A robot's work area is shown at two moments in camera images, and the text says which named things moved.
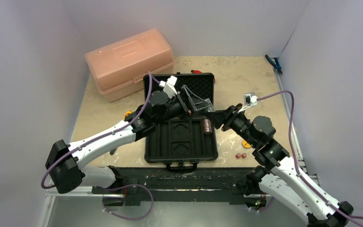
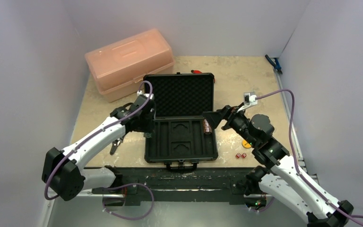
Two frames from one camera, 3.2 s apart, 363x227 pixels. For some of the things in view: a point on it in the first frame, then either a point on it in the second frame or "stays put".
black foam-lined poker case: [178, 140] stays put
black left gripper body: [178, 108] to [147, 124]
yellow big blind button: [246, 144] stays put
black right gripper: [230, 117] stays put
